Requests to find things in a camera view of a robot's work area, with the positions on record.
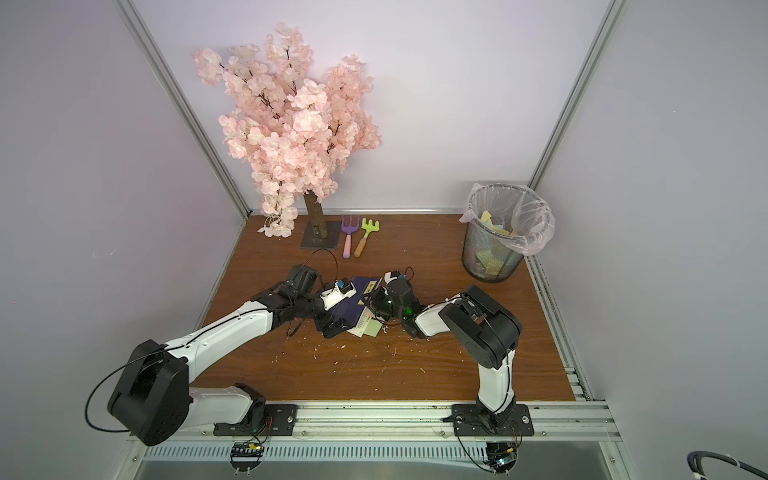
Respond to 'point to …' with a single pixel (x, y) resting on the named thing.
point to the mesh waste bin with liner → (504, 223)
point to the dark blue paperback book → (351, 311)
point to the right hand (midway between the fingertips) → (361, 289)
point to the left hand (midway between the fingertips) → (346, 308)
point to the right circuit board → (501, 456)
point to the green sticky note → (373, 328)
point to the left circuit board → (246, 456)
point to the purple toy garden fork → (347, 241)
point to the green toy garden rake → (368, 227)
